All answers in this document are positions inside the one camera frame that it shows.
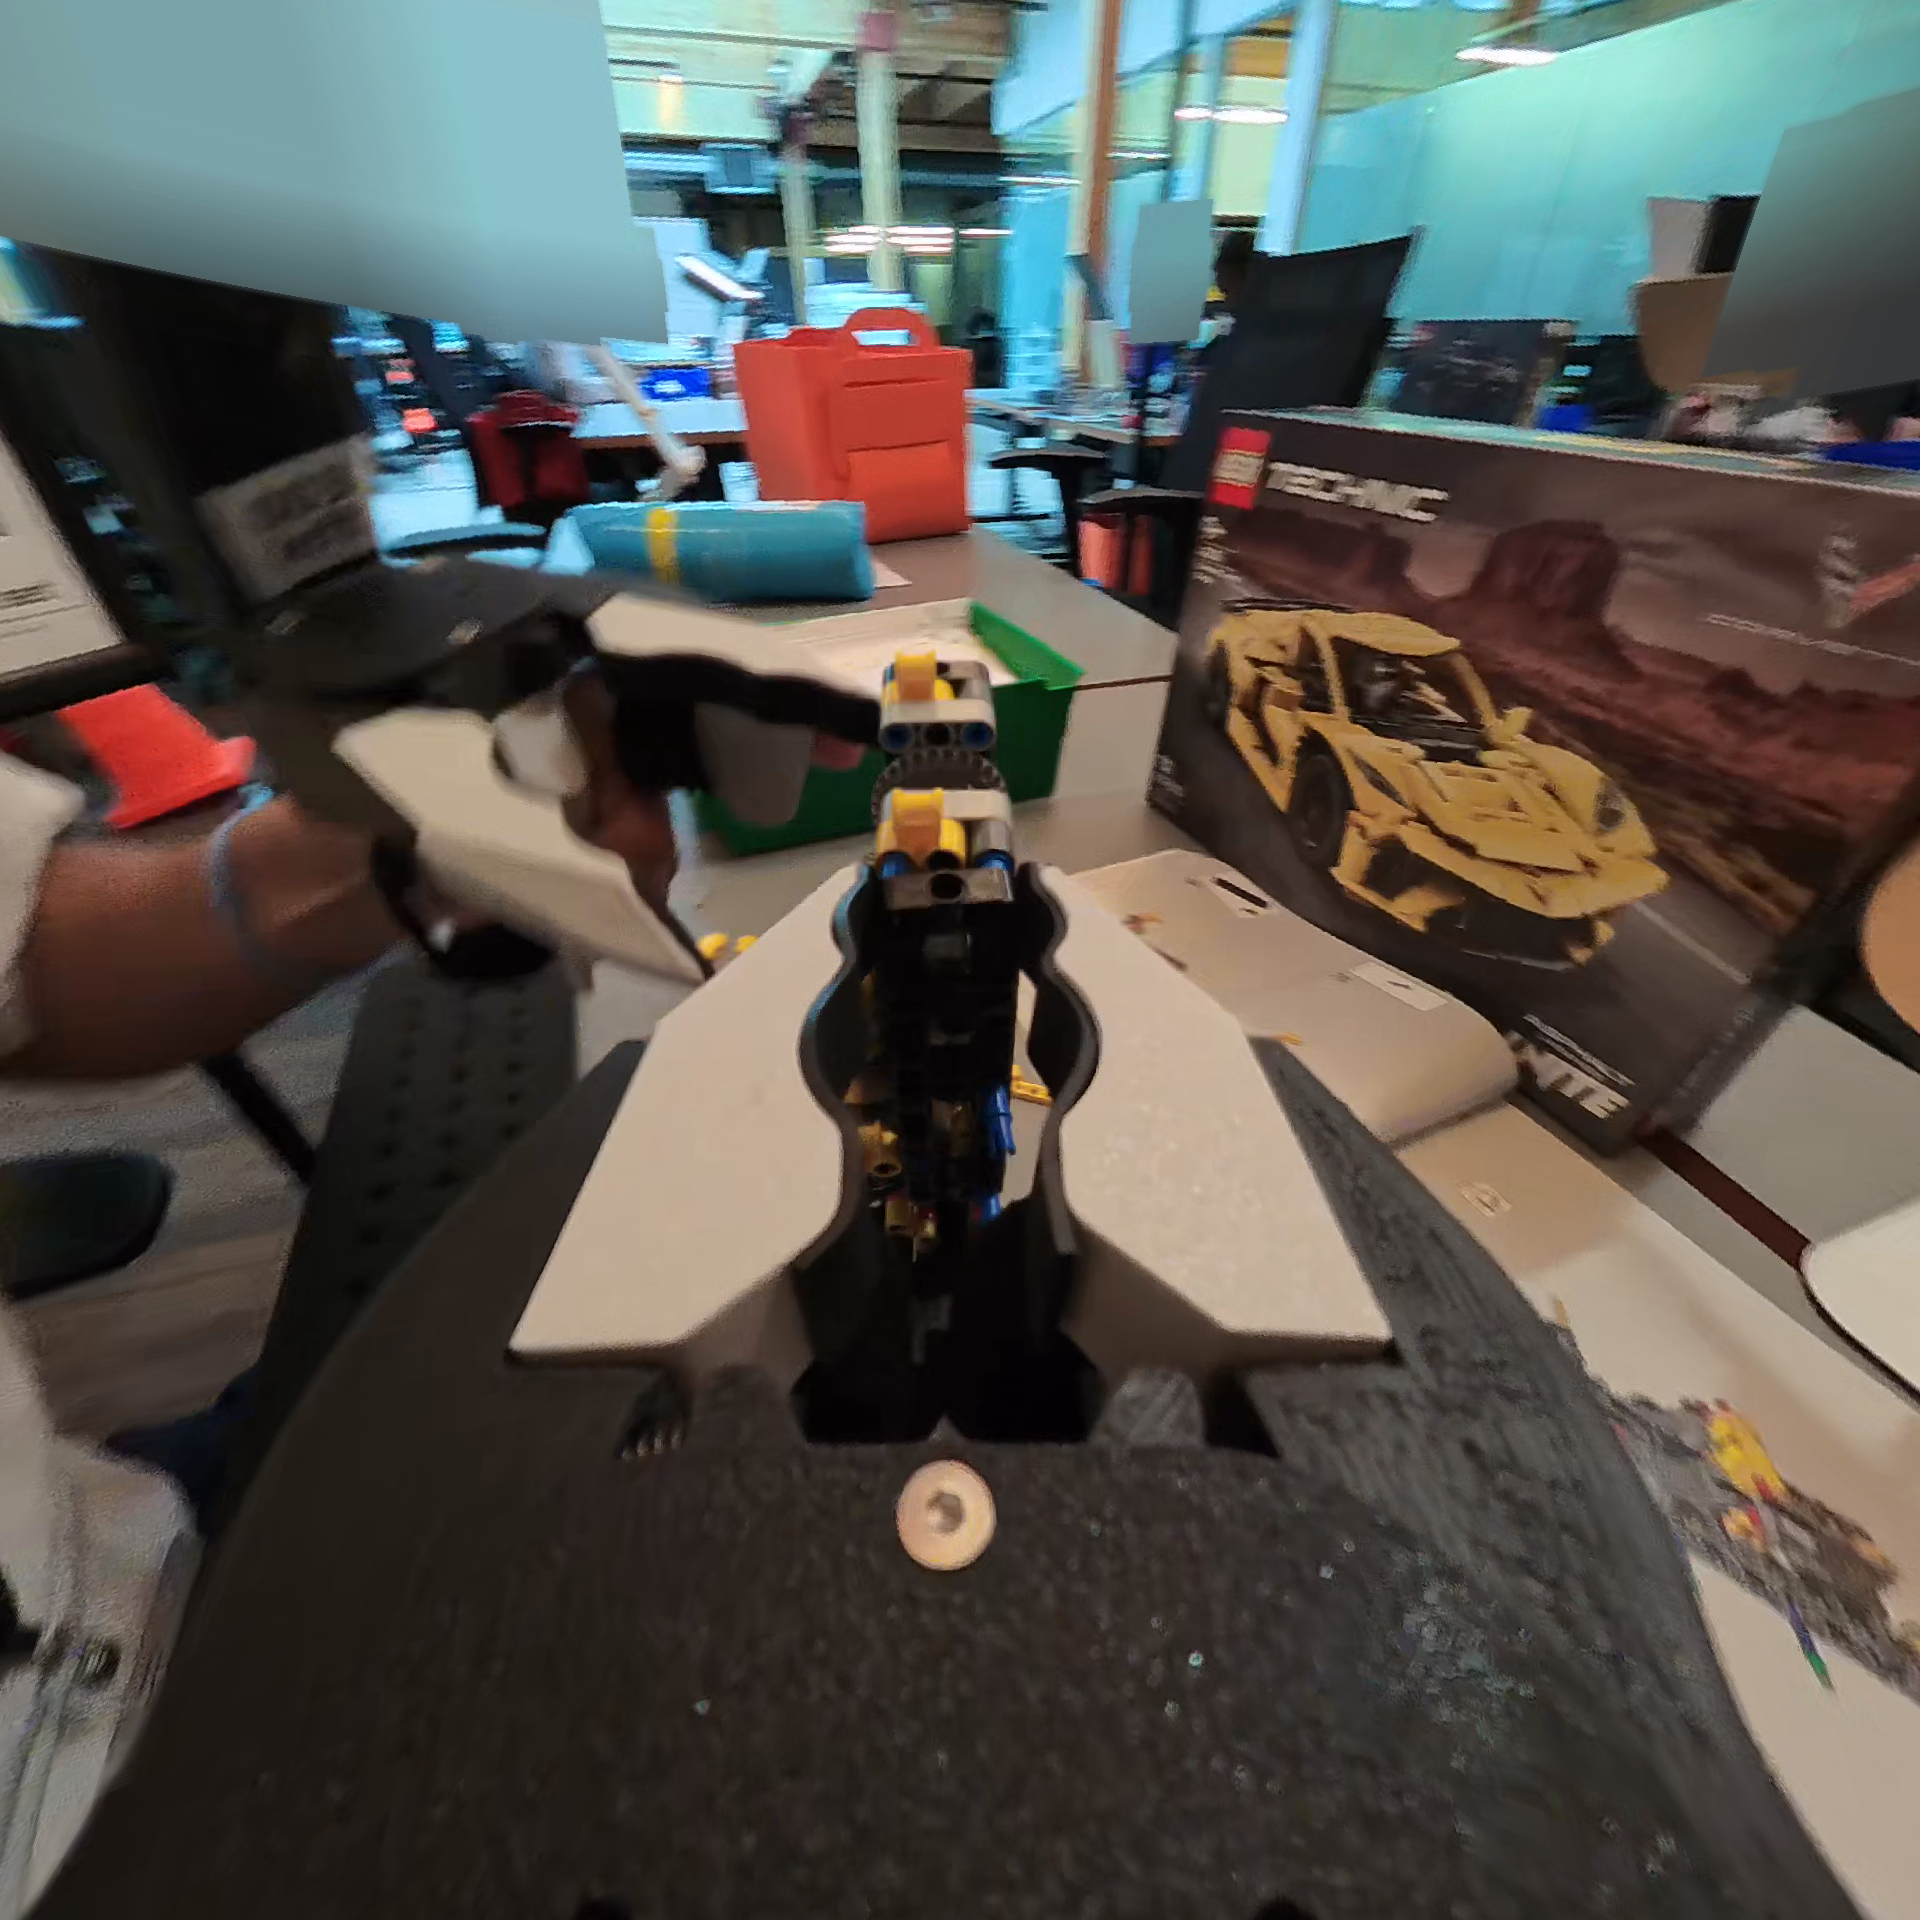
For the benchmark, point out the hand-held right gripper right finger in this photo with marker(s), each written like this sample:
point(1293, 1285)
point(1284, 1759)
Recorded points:
point(1215, 1184)

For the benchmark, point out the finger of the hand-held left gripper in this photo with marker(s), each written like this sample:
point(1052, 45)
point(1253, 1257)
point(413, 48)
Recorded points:
point(674, 638)
point(495, 855)

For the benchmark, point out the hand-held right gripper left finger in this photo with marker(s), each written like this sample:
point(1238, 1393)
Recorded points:
point(690, 1184)

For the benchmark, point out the black yellow lego car chassis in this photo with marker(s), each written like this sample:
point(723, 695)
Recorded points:
point(931, 1021)

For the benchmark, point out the person's left forearm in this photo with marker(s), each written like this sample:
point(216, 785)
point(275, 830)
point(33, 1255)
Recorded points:
point(150, 930)

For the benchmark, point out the open lego instruction booklet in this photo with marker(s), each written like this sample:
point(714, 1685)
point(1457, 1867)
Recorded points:
point(1320, 991)

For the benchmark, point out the lego set cardboard box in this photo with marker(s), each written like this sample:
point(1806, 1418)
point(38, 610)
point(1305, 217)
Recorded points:
point(1501, 751)

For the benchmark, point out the person's left hand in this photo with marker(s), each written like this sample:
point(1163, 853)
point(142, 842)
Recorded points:
point(623, 840)

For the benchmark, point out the teal rolled cloth bundle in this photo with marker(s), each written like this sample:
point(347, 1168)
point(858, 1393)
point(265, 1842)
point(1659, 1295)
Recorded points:
point(750, 548)

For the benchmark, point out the red office chair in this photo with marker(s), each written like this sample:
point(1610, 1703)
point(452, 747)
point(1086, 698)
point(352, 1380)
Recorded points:
point(524, 451)

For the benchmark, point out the orange bag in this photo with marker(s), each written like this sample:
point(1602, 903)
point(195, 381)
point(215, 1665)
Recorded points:
point(871, 435)

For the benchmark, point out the orange traffic cone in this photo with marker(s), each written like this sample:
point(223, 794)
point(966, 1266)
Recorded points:
point(150, 751)

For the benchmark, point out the green plastic bin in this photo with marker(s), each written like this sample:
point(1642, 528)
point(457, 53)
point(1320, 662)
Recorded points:
point(1035, 734)

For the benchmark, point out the black round stool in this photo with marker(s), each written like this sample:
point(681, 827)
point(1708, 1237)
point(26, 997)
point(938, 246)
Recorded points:
point(1140, 525)
point(1050, 464)

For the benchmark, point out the dark blue office chair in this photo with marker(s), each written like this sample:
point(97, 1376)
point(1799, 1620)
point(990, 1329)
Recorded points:
point(74, 1214)

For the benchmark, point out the white rounded pad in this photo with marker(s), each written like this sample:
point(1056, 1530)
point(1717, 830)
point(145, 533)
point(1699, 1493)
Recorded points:
point(1869, 1291)

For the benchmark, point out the dark cardboard box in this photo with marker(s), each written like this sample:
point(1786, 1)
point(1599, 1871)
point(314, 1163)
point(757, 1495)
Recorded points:
point(1471, 374)

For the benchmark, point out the brown cardboard box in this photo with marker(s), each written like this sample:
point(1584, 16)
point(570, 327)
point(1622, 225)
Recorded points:
point(1680, 338)

